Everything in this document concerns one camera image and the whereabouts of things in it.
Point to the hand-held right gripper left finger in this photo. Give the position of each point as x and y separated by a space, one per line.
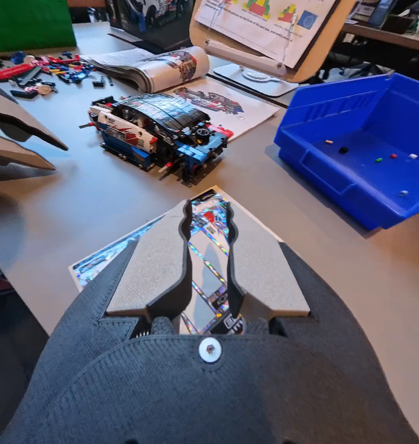
150 270

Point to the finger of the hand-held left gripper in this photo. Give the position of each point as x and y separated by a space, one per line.
11 152
18 116

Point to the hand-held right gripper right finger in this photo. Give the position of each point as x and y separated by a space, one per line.
265 274

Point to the holographic sticker sheet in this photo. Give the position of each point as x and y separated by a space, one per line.
209 216

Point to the toy brick race car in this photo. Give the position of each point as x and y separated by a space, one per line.
167 118

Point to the grey desk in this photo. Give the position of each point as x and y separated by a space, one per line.
91 208

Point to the pile of loose toy bricks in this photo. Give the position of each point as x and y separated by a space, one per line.
15 71

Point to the green plastic crate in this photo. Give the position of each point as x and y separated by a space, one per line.
29 24

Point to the open instruction booklet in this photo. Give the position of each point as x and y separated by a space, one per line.
154 69

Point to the scattered tiny coloured studs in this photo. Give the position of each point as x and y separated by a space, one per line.
343 150

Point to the black toy set box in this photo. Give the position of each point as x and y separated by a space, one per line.
150 20

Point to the blue plastic bin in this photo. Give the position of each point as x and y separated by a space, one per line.
334 114

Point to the instruction sheet on stand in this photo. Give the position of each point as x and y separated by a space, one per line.
324 48
265 86

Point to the dark bag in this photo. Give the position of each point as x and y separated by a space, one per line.
352 73

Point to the printed instruction sheet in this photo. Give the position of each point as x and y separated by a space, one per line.
265 27

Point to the wooden wall shelf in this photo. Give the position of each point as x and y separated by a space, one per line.
386 36

